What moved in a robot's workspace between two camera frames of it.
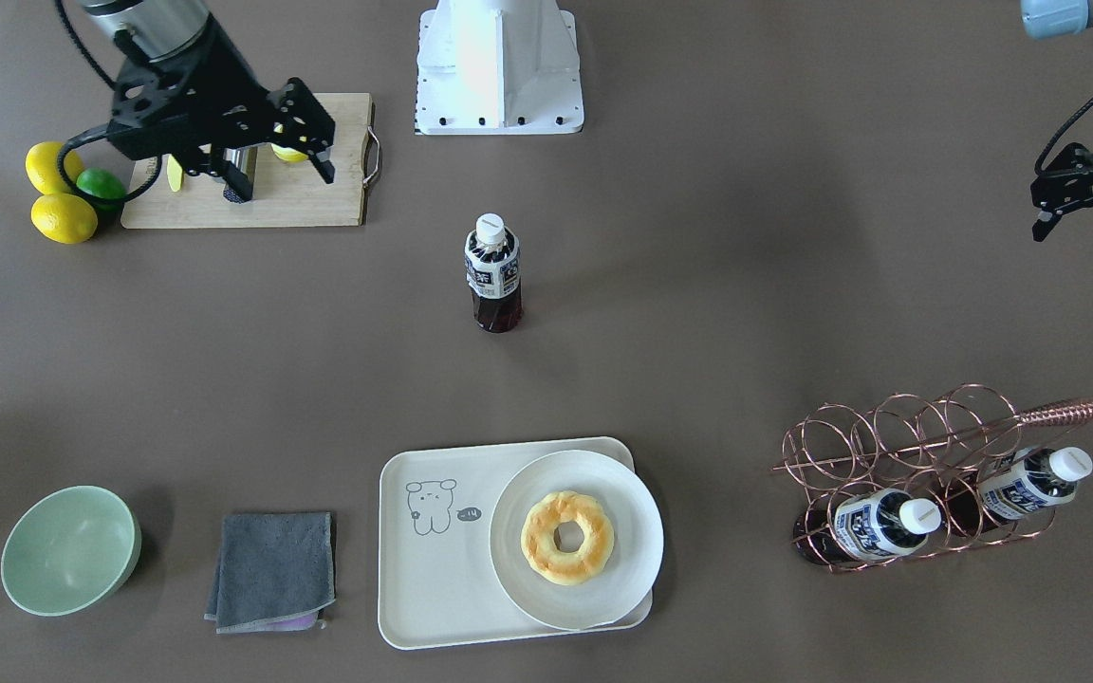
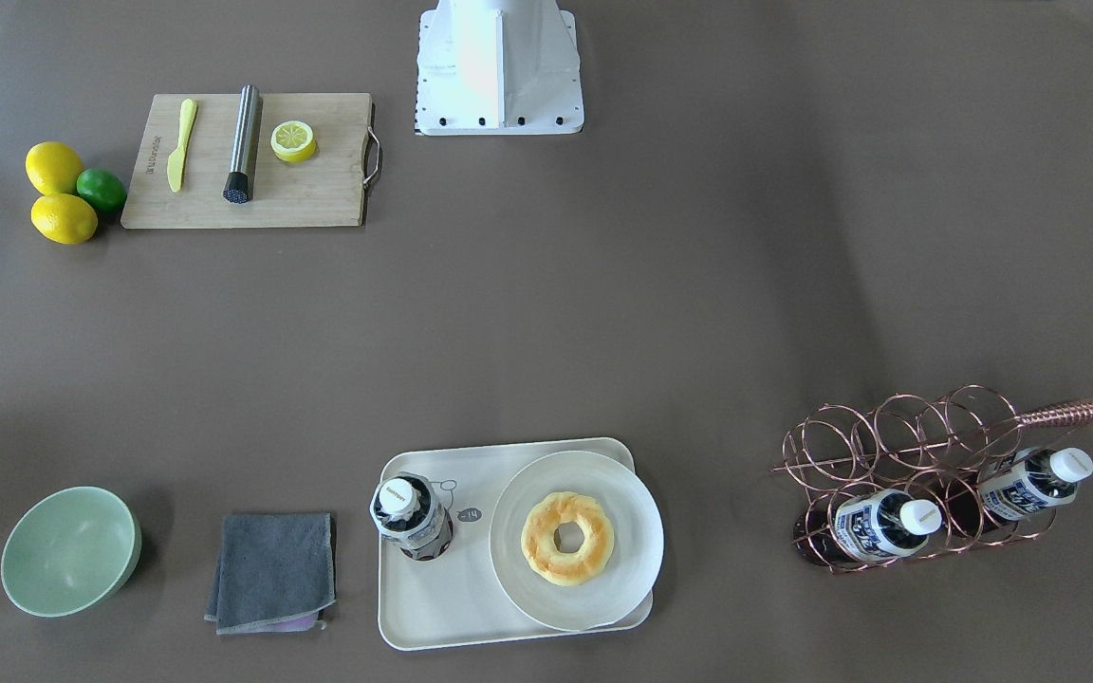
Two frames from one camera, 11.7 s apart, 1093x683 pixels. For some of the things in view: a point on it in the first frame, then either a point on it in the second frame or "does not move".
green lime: x=102 y=184 does not move
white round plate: x=637 y=547 does not move
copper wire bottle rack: x=908 y=476 does not move
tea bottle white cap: x=490 y=229 -> x=408 y=512
